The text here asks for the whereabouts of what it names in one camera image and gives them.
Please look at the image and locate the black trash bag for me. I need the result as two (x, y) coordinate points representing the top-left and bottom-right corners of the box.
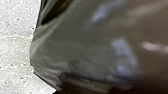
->
(29, 0), (168, 94)

